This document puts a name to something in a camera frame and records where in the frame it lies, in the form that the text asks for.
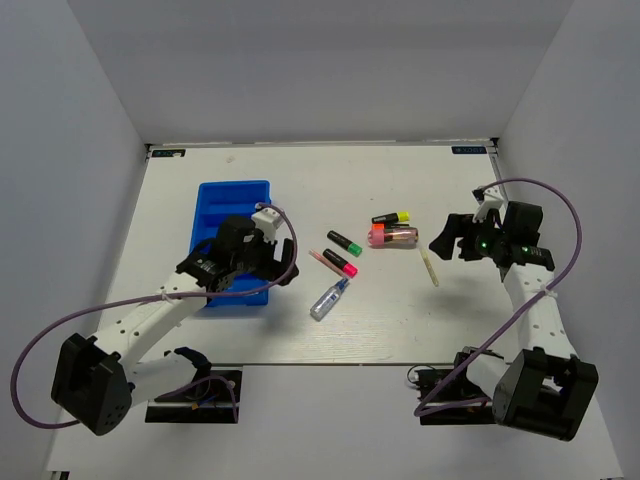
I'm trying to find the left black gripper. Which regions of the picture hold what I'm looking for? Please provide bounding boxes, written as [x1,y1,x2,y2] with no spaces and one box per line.
[233,228,299,286]

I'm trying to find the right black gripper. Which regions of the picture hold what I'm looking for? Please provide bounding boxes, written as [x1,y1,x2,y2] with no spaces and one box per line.
[429,212,508,261]

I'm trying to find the pink thin pen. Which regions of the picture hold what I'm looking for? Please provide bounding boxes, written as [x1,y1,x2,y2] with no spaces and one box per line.
[308,250,343,276]

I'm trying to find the cream thin pen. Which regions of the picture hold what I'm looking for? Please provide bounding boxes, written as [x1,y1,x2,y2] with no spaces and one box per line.
[419,246,439,287]

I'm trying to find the clear glue pen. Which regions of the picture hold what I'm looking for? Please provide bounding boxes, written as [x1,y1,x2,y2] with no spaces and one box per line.
[310,278,349,321]

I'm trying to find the pink clear tube container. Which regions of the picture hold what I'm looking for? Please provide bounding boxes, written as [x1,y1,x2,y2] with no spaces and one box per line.
[367,227,419,248]

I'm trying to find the pink cap black highlighter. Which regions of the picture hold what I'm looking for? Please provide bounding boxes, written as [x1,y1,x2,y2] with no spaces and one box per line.
[322,249,358,278]

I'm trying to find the yellow cap black highlighter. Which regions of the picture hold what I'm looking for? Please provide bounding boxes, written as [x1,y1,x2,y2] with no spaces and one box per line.
[371,211,410,225]

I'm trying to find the green cap black highlighter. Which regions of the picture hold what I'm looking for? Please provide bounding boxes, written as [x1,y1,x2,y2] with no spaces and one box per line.
[327,230,362,257]

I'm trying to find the orange cap black highlighter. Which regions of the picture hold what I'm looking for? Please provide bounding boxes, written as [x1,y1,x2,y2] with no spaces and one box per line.
[371,223,409,230]

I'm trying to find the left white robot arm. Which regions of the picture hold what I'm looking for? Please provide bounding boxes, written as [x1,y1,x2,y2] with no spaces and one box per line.
[51,204,298,436]

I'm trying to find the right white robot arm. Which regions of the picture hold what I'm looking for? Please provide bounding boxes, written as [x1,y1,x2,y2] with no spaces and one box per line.
[421,202,599,441]

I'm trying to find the right corner label sticker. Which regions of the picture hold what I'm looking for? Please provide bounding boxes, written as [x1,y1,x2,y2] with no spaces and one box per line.
[451,145,487,155]

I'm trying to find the corner label sticker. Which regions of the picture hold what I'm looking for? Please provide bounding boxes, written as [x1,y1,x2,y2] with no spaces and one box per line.
[151,149,186,158]
[451,145,487,155]

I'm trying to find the blue compartment tray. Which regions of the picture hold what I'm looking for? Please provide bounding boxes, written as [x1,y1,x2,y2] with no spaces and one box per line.
[189,180,271,309]

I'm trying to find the left corner label sticker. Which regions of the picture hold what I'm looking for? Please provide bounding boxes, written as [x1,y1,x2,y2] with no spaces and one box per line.
[151,149,186,158]

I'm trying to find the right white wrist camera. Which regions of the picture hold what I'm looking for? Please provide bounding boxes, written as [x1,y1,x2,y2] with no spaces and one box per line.
[472,186,504,223]

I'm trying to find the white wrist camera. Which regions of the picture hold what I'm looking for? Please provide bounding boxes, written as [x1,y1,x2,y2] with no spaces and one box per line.
[251,204,284,244]
[472,186,504,223]

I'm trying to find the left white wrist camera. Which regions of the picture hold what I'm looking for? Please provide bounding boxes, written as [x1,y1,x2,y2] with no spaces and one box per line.
[251,204,284,244]

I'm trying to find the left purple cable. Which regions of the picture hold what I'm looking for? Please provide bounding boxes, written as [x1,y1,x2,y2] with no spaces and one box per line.
[10,203,299,430]

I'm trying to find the purple cable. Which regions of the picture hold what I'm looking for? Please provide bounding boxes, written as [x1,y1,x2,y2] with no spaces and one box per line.
[413,178,582,418]
[10,203,299,430]

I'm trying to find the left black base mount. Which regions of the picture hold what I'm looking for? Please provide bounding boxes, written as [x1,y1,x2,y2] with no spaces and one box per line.
[145,367,243,425]

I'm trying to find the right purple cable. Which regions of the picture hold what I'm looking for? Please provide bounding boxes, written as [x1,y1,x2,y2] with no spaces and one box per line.
[413,178,582,418]

